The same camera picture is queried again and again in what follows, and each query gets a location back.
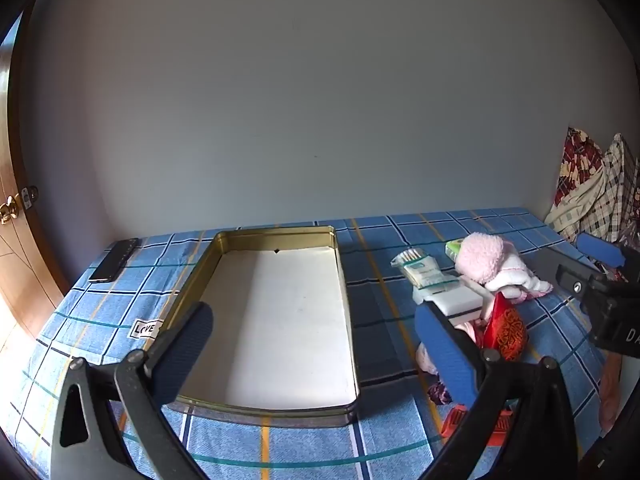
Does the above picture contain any dark purple cloth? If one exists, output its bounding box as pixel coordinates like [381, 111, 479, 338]
[427, 381, 454, 407]

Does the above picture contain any cotton swab packet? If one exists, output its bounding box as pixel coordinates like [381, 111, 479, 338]
[390, 248, 468, 303]

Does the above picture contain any red embroidered pouch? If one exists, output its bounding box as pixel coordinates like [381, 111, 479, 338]
[480, 291, 530, 362]

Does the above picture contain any plaid blanket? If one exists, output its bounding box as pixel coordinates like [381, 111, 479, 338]
[544, 132, 640, 250]

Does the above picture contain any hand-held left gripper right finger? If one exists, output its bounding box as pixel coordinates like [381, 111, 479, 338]
[415, 302, 581, 480]

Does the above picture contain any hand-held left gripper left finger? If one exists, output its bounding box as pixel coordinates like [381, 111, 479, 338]
[49, 301, 215, 480]

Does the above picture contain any black smartphone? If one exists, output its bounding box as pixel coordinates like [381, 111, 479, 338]
[89, 238, 141, 284]

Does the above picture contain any person's right hand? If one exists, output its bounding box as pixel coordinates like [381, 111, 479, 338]
[599, 352, 624, 432]

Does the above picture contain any blue plaid bed sheet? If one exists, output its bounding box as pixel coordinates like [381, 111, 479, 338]
[15, 206, 622, 480]

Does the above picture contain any brass door knob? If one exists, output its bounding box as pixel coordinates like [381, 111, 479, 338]
[0, 194, 24, 225]

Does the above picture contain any gold metal tin box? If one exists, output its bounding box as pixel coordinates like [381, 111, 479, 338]
[154, 225, 360, 428]

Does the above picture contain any wooden door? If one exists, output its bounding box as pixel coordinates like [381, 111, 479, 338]
[0, 7, 72, 343]

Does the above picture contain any pink fluffy sock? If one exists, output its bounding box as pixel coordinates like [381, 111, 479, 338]
[456, 232, 554, 304]
[416, 321, 487, 377]

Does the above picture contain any orange red object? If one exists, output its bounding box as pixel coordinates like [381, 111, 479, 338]
[440, 406, 516, 449]

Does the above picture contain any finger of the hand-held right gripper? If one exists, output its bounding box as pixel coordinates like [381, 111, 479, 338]
[537, 249, 600, 301]
[576, 233, 627, 267]

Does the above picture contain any white sponge block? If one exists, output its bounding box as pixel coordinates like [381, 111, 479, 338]
[424, 284, 486, 324]

